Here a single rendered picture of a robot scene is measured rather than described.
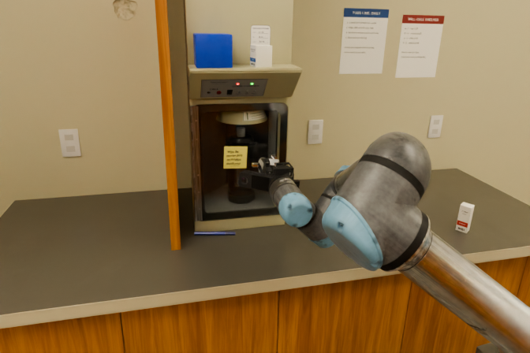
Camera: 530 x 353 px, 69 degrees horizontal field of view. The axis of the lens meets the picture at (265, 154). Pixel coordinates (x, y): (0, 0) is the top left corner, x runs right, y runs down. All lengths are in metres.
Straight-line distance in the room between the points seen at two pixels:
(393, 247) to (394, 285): 0.77
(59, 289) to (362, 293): 0.89
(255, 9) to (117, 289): 0.88
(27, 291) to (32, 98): 0.77
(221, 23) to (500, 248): 1.15
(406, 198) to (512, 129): 1.83
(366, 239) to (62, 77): 1.36
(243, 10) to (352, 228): 0.80
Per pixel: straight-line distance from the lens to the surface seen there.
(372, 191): 0.61
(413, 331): 1.57
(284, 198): 0.95
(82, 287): 1.22
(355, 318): 1.40
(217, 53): 1.10
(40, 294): 1.24
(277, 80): 1.16
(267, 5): 1.23
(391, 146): 0.65
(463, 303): 0.72
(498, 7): 2.21
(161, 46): 1.11
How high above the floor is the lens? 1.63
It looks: 19 degrees down
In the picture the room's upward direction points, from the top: 1 degrees clockwise
